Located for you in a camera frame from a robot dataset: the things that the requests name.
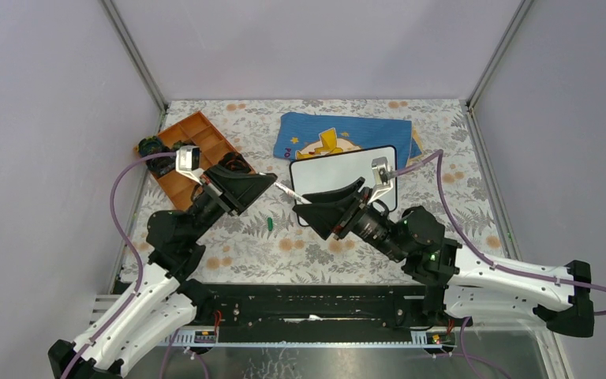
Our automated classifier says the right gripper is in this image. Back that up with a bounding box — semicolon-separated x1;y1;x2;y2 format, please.
292;177;407;263

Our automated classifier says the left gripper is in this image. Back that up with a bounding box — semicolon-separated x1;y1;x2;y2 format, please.
187;165;276;244

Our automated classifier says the green whiteboard marker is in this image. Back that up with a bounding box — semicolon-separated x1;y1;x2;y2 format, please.
274;182;310;205

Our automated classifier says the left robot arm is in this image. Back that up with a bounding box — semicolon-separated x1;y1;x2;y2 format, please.
48;165;277;378

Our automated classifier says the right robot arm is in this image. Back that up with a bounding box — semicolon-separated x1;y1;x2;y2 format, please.
294;178;595;338

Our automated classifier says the dark rolled fabric right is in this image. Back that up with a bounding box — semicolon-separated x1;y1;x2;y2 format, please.
218;152;252;173

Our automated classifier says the dark rolled fabric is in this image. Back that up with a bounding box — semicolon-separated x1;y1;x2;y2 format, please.
136;136;175;178
171;141;193;152
218;152;252;173

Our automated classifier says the floral table cloth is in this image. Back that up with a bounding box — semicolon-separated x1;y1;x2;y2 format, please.
165;99;506;283

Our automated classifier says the orange compartment tray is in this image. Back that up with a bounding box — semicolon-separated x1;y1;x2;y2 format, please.
133;111;239;210

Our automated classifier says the dark rolled fabric middle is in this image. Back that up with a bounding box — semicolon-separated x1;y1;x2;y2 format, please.
171;141;193;152

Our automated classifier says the blue cartoon cloth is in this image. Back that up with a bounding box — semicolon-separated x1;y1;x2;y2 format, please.
273;112;422;167

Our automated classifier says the dark rolled fabric left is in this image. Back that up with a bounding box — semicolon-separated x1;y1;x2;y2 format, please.
136;136;175;178

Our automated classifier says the small whiteboard black frame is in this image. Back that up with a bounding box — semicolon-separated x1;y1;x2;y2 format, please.
290;145;397;196

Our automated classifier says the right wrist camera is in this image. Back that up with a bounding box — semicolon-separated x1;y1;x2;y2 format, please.
368;157;395;204

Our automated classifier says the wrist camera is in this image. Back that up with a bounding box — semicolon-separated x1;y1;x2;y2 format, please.
175;145;204;184
368;157;395;204

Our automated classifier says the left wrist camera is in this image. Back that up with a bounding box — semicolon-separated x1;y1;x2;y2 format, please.
175;145;204;184

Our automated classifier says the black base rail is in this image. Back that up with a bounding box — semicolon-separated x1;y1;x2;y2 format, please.
146;283;462;348

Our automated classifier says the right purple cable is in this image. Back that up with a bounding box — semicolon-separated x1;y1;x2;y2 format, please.
391;149;606;316

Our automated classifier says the purple cable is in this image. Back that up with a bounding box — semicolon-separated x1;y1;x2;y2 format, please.
391;149;606;316
59;152;178;379

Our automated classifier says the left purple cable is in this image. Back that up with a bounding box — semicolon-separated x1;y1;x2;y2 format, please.
59;152;178;379

